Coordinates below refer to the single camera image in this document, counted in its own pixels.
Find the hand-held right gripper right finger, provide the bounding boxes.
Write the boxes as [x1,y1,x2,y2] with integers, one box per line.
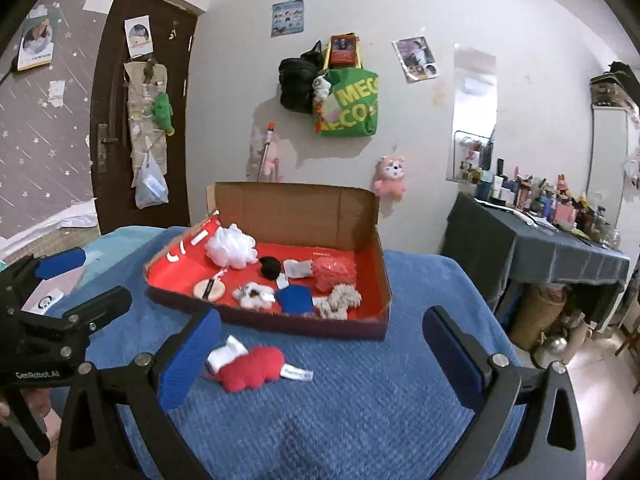
[422,305,587,480]

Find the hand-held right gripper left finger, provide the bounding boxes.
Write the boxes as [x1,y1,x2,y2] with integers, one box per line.
[54,307,223,480]

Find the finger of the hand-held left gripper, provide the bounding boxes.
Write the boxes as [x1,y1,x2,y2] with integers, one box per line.
[47,286,133,333]
[0,247,86,311]

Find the red plush mitten white cuff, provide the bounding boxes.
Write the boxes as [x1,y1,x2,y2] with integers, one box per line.
[207,336,313,393]

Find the white brown plush keychain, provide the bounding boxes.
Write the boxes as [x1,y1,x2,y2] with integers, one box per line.
[232,282,277,309]

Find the blue sponge cloth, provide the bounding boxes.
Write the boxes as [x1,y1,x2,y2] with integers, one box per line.
[276,285,315,316]

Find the white mesh bath pouf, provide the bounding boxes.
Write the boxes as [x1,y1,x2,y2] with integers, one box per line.
[206,225,258,268]

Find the red mesh packet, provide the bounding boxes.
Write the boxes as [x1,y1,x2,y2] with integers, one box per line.
[312,256,357,292]

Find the red-lined cardboard box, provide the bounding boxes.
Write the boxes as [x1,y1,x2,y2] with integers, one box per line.
[144,181,393,342]

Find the person's left hand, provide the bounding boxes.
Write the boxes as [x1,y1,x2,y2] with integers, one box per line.
[22,389,53,435]

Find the white card with round mark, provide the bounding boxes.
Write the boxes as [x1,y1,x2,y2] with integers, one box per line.
[22,287,66,315]

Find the white crumpled sheet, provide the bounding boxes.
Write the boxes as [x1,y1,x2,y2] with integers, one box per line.
[0,199,98,256]

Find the light teal bedsheet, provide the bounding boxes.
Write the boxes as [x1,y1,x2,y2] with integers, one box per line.
[82,227,171,286]

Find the wicker basket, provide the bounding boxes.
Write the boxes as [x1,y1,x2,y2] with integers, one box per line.
[510,287,566,351]

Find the metal kettle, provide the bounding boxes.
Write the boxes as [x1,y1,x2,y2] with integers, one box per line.
[532,332,568,368]

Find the clear plastic bag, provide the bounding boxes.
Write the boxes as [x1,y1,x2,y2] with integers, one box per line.
[134,151,170,209]

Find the beige chenille scrubber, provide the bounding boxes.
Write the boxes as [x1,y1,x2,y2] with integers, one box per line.
[314,284,363,320]

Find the table with dark grey cloth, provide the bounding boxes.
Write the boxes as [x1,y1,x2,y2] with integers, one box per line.
[440,192,631,333]

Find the beige hanging organizer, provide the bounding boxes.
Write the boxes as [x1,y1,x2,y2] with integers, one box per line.
[122,60,171,188]

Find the dark brown door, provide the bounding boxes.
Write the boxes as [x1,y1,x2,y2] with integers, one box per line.
[90,0,206,236]

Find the green plush toy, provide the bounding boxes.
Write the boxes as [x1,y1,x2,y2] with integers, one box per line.
[151,92,176,136]

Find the row of cosmetic bottles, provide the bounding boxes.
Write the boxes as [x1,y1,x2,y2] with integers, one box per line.
[460,137,621,248]

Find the pink plush toy white face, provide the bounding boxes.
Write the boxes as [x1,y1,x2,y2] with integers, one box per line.
[371,156,407,202]

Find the pale pink plush toy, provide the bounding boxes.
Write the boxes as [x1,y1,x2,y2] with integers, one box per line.
[250,127,283,182]

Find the stick with orange cap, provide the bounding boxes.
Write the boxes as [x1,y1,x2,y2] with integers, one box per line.
[257,121,277,182]

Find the white door poster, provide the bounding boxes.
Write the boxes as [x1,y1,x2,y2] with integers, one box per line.
[124,16,153,57]

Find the white wardrobe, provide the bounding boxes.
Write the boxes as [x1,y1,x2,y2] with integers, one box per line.
[589,62,640,251]

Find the green tote bag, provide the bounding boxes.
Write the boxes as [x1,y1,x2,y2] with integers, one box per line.
[314,67,380,138]

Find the black bag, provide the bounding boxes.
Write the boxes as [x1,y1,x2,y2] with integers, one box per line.
[278,40,325,113]

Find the metal door handle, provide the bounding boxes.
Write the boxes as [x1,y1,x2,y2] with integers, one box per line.
[95,124,119,175]

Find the wall mirror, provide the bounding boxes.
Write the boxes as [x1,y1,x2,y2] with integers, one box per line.
[445,43,497,183]

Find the photo wall poster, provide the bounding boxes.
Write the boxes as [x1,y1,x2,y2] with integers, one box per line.
[391,36,440,83]

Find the red bag yellow straps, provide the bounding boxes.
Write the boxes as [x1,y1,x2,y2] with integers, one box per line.
[327,35,362,69]

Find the blue wall poster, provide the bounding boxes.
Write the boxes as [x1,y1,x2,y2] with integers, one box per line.
[271,0,305,37]

